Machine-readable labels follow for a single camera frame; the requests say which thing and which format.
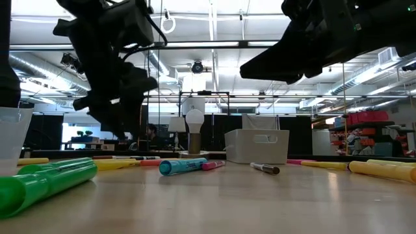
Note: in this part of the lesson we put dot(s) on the thin vertical pole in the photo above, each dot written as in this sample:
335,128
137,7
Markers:
344,97

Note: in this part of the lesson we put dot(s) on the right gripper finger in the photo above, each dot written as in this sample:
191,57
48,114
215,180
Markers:
279,61

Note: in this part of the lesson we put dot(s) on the small green plants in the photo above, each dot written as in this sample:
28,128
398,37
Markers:
84,133

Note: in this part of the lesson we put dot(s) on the distant wooden desk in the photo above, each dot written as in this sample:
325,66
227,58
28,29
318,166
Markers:
87,143

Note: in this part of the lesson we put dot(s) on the white vent grille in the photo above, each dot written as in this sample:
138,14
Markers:
388,56

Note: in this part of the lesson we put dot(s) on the green highlighter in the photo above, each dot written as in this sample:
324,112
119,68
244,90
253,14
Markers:
48,187
42,167

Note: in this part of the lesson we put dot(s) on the person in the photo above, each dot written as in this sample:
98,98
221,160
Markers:
152,135

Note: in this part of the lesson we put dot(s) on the grey fabric panel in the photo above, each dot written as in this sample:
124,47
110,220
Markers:
260,122

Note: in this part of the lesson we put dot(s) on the silver ventilation duct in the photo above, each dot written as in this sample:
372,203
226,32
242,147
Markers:
39,70
159,65
357,81

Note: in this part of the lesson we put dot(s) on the pink marker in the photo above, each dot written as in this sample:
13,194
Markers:
213,165
299,161

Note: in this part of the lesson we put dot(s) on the yellow thin marker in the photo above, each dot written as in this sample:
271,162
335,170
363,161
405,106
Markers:
325,165
113,165
32,161
393,162

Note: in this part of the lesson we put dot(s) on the black partition panel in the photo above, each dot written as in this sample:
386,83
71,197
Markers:
44,131
295,135

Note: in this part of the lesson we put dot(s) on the yellow highlighter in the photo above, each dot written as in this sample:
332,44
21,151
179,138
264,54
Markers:
383,171

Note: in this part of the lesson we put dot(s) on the black ceiling-mounted camera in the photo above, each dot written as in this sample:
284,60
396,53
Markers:
70,60

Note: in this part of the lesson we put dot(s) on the white shade table lamp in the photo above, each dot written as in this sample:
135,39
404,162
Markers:
177,125

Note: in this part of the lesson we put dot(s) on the black overhead frame bar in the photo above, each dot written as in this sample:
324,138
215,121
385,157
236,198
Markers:
243,44

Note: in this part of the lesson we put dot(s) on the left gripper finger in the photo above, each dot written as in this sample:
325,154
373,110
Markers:
131,113
110,120

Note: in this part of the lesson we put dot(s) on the metal shelf with storage bins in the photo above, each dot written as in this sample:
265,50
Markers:
367,133

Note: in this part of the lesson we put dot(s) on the black distant rig frame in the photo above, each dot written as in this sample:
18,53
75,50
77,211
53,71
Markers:
204,93

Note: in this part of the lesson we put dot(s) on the white cabinet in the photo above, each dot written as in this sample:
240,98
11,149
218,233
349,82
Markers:
321,143

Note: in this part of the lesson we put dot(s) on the white light bulb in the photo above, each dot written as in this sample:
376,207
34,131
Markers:
195,120

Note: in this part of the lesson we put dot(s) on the black table frame rail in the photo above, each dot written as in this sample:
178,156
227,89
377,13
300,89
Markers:
81,153

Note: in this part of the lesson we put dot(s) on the black wall monitor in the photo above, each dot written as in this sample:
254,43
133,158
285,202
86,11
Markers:
145,118

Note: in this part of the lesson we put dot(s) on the teal Sharpie highlighter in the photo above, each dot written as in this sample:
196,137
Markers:
182,166

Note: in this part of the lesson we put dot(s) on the black overhead camera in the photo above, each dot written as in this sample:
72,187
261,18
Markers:
197,67

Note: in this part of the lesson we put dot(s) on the brown capped marker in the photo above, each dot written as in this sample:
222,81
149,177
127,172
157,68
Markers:
265,168

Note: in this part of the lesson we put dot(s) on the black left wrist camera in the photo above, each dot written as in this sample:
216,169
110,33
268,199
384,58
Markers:
130,22

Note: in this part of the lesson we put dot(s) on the clear plastic bin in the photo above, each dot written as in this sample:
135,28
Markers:
13,139

